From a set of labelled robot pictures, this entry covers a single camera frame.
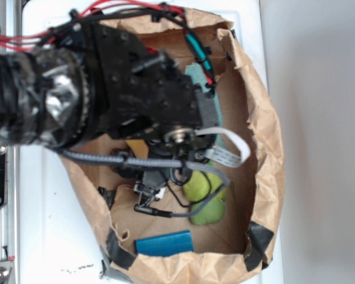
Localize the brown paper bag tray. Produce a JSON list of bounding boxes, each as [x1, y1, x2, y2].
[[58, 3, 285, 284]]

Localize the red and black wires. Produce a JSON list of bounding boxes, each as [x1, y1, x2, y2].
[[0, 0, 218, 89]]

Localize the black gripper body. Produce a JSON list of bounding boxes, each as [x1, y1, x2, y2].
[[72, 22, 218, 155]]

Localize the grey braided cable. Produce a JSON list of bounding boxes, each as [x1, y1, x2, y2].
[[57, 149, 231, 219]]

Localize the brown rock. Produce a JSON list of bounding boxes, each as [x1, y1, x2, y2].
[[110, 147, 138, 179]]

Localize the aluminium frame rail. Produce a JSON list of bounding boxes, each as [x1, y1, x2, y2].
[[0, 0, 23, 283]]

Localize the blue rectangular block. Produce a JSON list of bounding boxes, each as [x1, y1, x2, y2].
[[135, 230, 194, 257]]

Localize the yellow sponge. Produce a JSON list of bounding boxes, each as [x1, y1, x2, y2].
[[125, 139, 149, 159]]

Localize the green plush toy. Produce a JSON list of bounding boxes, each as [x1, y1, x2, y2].
[[183, 170, 226, 225]]

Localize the light blue terry cloth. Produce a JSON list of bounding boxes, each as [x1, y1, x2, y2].
[[184, 63, 225, 149]]

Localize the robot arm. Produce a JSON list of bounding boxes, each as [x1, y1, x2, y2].
[[0, 22, 217, 156]]

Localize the white flat ribbon cable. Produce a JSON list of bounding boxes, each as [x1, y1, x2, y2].
[[193, 127, 251, 169]]

